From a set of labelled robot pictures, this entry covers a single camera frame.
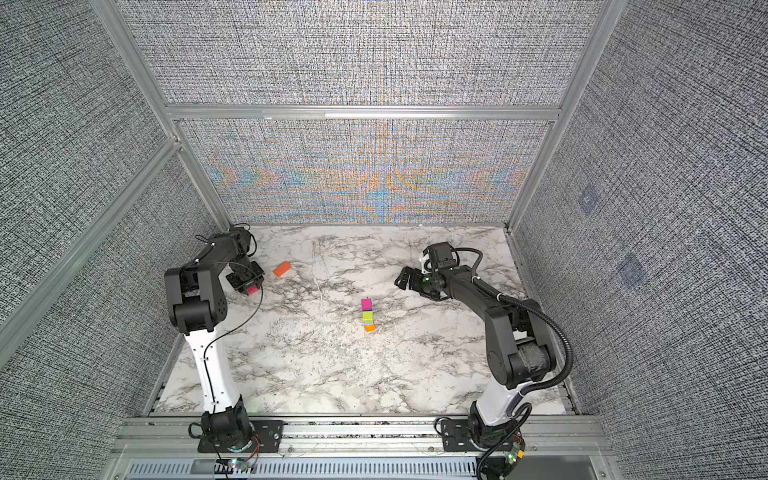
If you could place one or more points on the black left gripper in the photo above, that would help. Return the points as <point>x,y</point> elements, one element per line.
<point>243,286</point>

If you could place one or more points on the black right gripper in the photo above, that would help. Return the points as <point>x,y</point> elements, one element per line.
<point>415,285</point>

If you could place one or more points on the orange-red rectangular wood block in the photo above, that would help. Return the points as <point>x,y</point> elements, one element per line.
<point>282,269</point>

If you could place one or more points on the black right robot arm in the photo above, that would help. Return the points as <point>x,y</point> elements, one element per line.
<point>535,352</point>

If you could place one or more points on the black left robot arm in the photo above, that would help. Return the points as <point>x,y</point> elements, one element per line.
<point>197,308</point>

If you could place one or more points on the aluminium horizontal back bar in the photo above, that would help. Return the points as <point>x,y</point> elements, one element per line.
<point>328,112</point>

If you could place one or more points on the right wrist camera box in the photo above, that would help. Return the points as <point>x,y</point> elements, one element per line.
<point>438,257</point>

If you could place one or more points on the aluminium left wall bar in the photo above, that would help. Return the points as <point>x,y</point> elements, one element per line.
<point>33,308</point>

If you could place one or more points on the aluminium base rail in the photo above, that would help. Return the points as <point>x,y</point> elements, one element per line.
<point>364,447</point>

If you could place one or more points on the aluminium corner post left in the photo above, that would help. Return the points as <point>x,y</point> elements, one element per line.
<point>116,27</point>

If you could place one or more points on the aluminium corner post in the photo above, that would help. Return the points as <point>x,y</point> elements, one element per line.
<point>116,27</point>
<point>597,41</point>

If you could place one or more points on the aluminium corner post right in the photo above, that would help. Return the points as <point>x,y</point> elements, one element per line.
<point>597,41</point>

